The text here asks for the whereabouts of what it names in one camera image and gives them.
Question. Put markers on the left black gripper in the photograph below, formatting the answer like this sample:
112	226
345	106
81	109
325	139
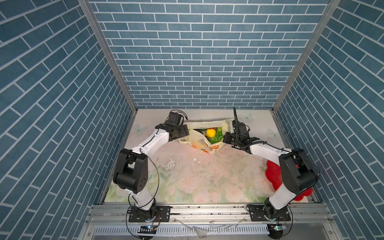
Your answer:
183	130

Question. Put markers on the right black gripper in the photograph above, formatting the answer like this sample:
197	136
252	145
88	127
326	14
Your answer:
225	137

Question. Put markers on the yellow plastic fruit-print bag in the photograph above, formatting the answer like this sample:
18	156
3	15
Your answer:
197	135

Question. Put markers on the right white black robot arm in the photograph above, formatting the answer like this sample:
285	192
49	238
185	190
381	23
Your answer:
298	172

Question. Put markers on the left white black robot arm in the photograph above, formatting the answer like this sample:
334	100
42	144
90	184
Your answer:
132	172

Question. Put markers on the green fake grape bunch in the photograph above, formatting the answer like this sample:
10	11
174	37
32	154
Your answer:
219	136

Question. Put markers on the yellow fake lemon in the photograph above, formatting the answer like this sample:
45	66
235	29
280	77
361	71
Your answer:
211	133

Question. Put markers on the red flower-shaped plate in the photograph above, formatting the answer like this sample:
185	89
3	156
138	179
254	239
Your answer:
274	175

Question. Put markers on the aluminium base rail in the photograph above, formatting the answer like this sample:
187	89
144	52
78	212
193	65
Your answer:
311	221

